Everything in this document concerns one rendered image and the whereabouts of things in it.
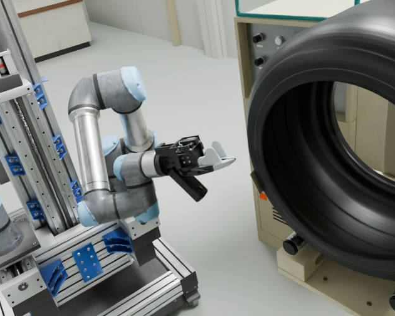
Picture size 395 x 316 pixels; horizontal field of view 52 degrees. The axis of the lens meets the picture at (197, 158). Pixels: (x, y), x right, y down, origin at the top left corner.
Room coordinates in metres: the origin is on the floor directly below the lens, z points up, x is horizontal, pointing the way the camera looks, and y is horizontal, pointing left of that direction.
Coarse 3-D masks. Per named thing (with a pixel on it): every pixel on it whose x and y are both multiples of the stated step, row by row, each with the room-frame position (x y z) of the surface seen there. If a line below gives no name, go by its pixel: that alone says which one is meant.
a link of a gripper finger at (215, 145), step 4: (212, 144) 0.88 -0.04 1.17; (216, 144) 0.88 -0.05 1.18; (220, 144) 0.87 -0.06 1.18; (216, 148) 0.88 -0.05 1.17; (220, 148) 0.87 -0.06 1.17; (204, 152) 0.90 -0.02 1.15; (220, 152) 0.87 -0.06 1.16; (224, 152) 0.86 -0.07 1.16; (220, 156) 0.87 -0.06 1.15; (224, 156) 0.86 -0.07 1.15; (228, 156) 0.86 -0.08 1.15; (232, 156) 0.85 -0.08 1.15
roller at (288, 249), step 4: (288, 236) 0.79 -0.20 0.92; (292, 236) 0.78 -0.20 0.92; (296, 236) 0.78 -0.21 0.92; (288, 240) 0.77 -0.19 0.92; (292, 240) 0.77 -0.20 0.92; (296, 240) 0.76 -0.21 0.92; (300, 240) 0.77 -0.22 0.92; (284, 244) 0.77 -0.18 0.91; (288, 244) 0.76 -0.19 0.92; (292, 244) 0.76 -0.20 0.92; (296, 244) 0.76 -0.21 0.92; (300, 244) 0.76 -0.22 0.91; (304, 244) 0.77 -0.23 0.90; (284, 248) 0.77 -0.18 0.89; (288, 248) 0.76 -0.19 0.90; (292, 248) 0.75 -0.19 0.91; (296, 248) 0.75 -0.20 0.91; (300, 248) 0.76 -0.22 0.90; (288, 252) 0.76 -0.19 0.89; (292, 252) 0.75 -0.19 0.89; (296, 252) 0.75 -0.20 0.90
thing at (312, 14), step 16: (240, 0) 1.77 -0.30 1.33; (256, 0) 1.70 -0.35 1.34; (272, 0) 1.64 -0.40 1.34; (288, 0) 1.58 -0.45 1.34; (304, 0) 1.52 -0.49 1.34; (320, 0) 1.47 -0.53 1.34; (336, 0) 1.42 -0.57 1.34; (352, 0) 1.37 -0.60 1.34; (256, 16) 1.70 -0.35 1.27; (272, 16) 1.63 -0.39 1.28; (288, 16) 1.57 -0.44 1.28; (304, 16) 1.52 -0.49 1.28; (320, 16) 1.47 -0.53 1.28
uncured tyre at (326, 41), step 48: (384, 0) 0.79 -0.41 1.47; (288, 48) 0.77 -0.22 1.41; (336, 48) 0.67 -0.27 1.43; (384, 48) 0.62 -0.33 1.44; (288, 96) 0.98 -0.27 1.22; (384, 96) 0.59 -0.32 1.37; (288, 144) 0.96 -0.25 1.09; (336, 144) 0.96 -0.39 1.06; (288, 192) 0.86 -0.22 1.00; (336, 192) 0.89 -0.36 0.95; (384, 192) 0.84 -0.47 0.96; (336, 240) 0.68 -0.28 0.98; (384, 240) 0.72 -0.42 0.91
